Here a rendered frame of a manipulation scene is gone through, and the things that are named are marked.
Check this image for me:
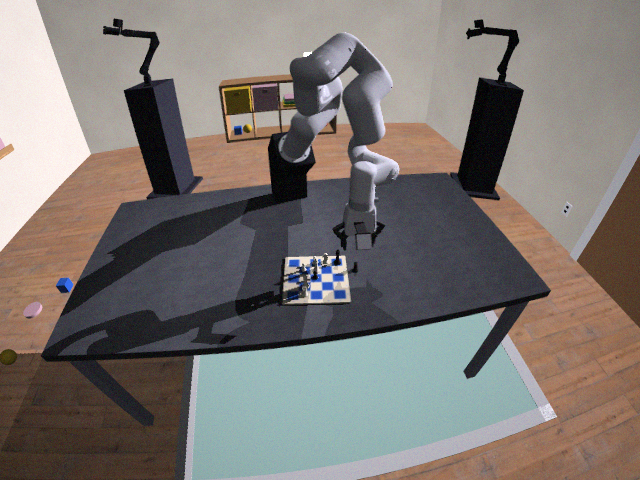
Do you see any blue and white chessboard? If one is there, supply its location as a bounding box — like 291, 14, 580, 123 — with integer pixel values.
282, 256, 351, 305

